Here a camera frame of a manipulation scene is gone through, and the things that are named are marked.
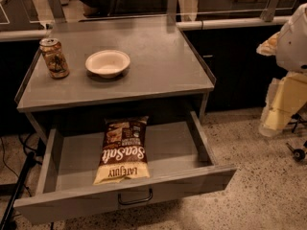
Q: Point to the brown sea salt chip bag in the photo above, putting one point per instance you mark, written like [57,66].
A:
[123,151]

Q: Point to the open grey top drawer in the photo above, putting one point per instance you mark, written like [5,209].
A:
[179,161]

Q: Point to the brown drink can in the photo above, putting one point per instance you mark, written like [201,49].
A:
[54,57]

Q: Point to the white paper bowl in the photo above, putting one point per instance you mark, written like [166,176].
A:
[107,64]

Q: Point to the black drawer handle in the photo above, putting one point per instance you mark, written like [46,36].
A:
[129,198]

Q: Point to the black pole left floor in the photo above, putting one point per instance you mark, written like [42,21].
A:
[16,190]

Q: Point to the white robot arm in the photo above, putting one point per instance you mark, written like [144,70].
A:
[291,51]

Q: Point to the white horizontal rail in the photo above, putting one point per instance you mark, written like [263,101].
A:
[230,23]

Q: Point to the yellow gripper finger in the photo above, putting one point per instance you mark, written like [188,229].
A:
[284,99]
[268,47]

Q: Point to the grey metal counter cabinet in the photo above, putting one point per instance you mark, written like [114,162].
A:
[162,65]

